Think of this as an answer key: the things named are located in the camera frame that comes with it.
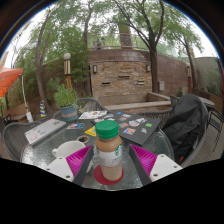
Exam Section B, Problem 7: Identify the black metal patio chair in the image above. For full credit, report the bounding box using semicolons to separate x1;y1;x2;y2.
206;108;224;153

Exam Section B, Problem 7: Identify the closed dark red umbrella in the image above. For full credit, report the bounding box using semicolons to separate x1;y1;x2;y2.
217;58;224;101

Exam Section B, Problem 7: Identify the white printed paper sheet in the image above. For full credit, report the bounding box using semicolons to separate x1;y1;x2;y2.
78;110;108;120

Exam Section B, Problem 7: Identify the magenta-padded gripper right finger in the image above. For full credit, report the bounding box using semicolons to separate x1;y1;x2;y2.
128;143;184;186

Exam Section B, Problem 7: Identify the green-capped coffee drink bottle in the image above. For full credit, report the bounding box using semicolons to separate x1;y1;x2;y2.
94;119;124;183

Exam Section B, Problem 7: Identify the silver laptop with stickers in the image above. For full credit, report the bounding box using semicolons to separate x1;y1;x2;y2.
23;118;68;146

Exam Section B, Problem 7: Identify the orange canopy with white pole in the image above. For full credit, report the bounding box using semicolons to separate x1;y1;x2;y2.
0;51;34;123

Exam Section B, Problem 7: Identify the black laptop with stickers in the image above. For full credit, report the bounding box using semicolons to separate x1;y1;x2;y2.
105;111;163;147

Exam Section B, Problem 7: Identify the black jacket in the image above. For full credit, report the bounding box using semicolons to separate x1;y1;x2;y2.
160;93;209;164

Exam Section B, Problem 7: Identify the thin slender tree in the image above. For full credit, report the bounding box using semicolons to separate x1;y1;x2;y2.
174;26;204;89

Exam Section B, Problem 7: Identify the wooden globe lamp post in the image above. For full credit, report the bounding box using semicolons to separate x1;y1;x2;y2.
63;52;73;91
186;63;194;94

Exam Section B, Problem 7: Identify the wooden bench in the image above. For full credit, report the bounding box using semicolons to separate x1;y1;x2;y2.
5;103;29;123

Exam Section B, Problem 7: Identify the brown tape ring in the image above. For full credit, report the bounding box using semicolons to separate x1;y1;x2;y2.
75;134;91;144

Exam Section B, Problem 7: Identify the dark forked tree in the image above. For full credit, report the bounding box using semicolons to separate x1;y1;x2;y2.
113;0;174;94

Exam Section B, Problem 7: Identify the yellow card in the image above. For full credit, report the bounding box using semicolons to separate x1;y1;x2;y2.
84;125;98;138

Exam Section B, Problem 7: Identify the green plant in blue pot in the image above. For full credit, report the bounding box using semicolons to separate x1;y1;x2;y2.
53;83;79;123

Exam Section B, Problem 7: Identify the blue yellow striped cone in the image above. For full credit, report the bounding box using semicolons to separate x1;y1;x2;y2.
39;100;48;118

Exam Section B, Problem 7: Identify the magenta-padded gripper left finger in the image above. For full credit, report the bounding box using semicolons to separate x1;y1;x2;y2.
45;144;95;187

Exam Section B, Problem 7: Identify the leaning brown tree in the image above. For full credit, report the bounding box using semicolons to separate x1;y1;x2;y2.
34;9;63;118

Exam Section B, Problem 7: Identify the white ceramic mug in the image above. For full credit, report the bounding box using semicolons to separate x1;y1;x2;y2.
51;140;94;174

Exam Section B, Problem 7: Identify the small colourful sticker card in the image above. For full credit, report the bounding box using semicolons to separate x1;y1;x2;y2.
66;122;85;130

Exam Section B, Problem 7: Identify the round dark patio table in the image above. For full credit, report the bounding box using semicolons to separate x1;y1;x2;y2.
199;96;216;109

